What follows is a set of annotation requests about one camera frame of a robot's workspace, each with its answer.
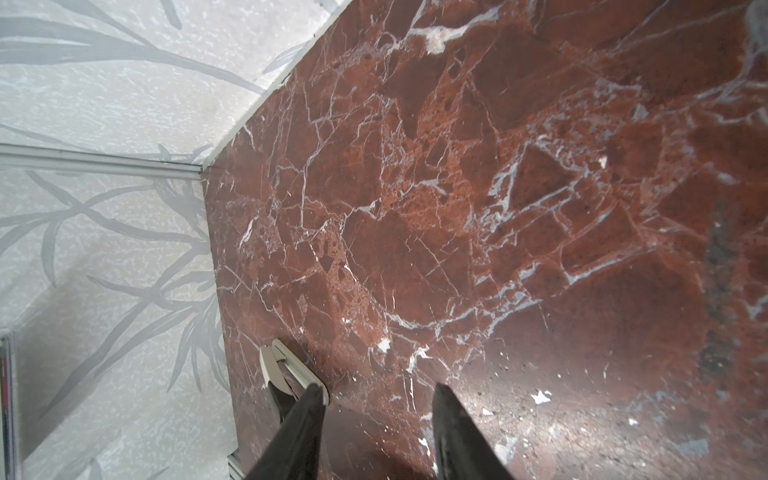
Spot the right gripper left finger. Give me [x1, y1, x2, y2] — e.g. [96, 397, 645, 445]
[245, 382, 326, 480]

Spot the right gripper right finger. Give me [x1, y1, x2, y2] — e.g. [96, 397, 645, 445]
[432, 383, 513, 480]

